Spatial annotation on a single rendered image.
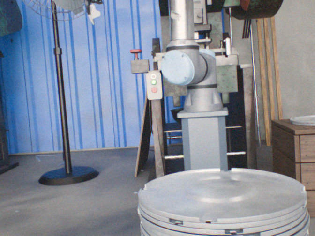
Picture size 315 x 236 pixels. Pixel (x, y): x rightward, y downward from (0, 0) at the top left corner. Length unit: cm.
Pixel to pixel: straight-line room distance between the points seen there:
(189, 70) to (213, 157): 35
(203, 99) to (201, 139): 15
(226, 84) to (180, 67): 73
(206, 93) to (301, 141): 42
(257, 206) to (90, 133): 284
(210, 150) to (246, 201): 71
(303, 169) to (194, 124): 47
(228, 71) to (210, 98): 59
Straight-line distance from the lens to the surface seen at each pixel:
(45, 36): 341
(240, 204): 57
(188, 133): 128
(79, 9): 236
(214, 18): 231
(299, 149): 145
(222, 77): 186
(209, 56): 130
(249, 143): 185
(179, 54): 115
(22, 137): 353
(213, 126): 127
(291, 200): 60
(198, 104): 128
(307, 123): 155
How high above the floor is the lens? 55
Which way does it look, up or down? 5 degrees down
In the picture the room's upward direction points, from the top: 4 degrees counter-clockwise
